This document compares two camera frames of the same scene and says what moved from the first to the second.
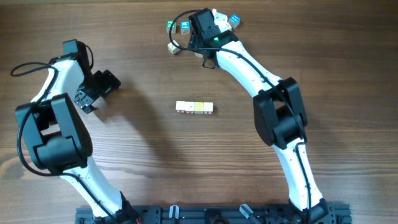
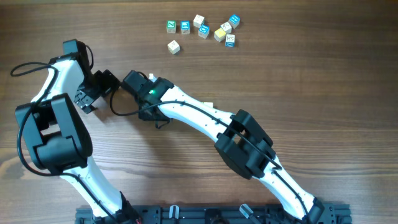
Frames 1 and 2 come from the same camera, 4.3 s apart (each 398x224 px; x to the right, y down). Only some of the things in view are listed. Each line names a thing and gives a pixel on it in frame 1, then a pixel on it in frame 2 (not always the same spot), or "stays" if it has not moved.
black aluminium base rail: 325,214 stays
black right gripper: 194,43 -> 143,115
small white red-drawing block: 208,107 stays
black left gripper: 110,83 stays
